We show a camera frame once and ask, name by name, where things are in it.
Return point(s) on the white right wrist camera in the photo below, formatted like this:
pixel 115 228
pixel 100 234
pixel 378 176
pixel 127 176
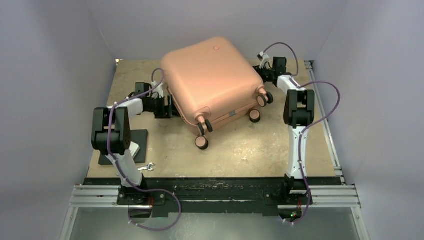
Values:
pixel 263 57

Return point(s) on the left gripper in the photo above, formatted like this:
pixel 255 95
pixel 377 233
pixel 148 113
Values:
pixel 168 111

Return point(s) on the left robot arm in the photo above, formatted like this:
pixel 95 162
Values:
pixel 111 134

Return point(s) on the silver wrench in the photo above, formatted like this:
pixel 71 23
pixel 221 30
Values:
pixel 148 167

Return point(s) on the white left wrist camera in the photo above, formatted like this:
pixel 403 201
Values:
pixel 158 91

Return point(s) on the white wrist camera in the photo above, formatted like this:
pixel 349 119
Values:
pixel 158 91
pixel 263 57

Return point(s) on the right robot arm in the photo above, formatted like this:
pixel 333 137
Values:
pixel 298 115

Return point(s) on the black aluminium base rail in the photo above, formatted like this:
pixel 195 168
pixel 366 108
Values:
pixel 268 196

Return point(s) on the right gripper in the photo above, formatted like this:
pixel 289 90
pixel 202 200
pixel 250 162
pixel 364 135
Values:
pixel 259 69

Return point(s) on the pink suitcase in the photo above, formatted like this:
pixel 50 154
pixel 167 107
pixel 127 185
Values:
pixel 213 84

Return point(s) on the black flat notebook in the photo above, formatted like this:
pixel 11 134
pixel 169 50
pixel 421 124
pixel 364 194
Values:
pixel 141 138

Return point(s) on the white square device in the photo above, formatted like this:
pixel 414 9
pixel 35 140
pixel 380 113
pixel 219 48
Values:
pixel 134 148

